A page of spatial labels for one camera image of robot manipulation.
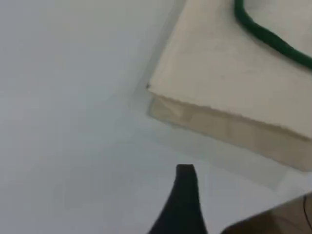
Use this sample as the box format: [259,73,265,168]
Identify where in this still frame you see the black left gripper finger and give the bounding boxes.
[146,163,208,234]

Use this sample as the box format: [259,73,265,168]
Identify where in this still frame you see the white canvas handbag green handles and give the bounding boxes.
[146,0,312,174]

